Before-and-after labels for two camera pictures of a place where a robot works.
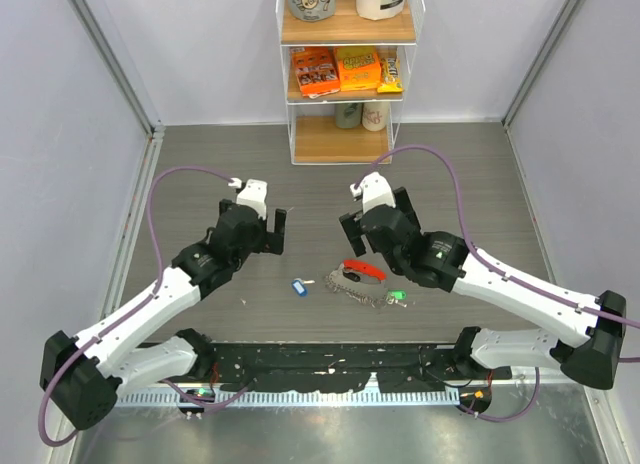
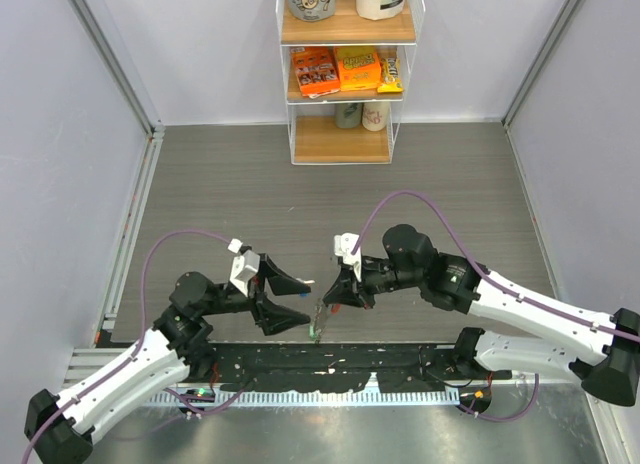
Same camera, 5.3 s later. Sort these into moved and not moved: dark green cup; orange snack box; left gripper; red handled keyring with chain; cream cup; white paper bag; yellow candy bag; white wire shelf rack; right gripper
Moved: red handled keyring with chain; right gripper; left gripper
Not moved: dark green cup; cream cup; orange snack box; white paper bag; yellow candy bag; white wire shelf rack
